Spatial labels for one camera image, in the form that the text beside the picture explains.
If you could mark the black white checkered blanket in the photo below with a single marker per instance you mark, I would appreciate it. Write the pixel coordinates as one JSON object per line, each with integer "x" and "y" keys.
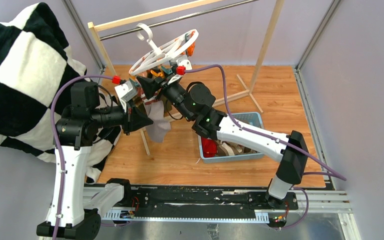
{"x": 36, "y": 62}

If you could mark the brown striped sock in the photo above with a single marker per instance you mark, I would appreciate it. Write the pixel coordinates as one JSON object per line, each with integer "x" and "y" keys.
{"x": 225, "y": 149}

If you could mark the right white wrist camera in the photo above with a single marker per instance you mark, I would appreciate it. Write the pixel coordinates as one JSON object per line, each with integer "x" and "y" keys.
{"x": 179, "y": 67}

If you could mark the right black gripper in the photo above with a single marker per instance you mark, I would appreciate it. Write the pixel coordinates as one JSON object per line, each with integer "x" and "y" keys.
{"x": 150, "y": 87}

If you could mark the yellow clothes peg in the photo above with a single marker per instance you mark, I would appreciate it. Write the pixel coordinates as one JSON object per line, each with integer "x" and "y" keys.
{"x": 156, "y": 73}

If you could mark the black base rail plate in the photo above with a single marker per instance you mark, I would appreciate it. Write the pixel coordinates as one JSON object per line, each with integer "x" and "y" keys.
{"x": 214, "y": 203}

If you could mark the grey sock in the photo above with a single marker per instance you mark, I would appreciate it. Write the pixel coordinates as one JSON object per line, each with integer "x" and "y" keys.
{"x": 155, "y": 110}

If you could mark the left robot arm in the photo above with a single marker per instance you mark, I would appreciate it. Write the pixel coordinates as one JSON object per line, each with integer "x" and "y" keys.
{"x": 70, "y": 217}

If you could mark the white round clip hanger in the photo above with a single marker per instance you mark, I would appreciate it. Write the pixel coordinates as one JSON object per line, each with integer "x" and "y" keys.
{"x": 159, "y": 55}

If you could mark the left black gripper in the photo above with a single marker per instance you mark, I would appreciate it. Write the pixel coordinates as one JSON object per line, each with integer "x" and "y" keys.
{"x": 134, "y": 119}

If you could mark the wooden clothes rack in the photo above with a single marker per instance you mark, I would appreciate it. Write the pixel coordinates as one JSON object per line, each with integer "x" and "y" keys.
{"x": 95, "y": 29}

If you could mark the light blue plastic basket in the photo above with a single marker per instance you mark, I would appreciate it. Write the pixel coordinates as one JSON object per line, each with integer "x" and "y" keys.
{"x": 252, "y": 118}

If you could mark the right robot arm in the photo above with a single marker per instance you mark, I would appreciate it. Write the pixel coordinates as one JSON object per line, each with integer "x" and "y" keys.
{"x": 195, "y": 104}

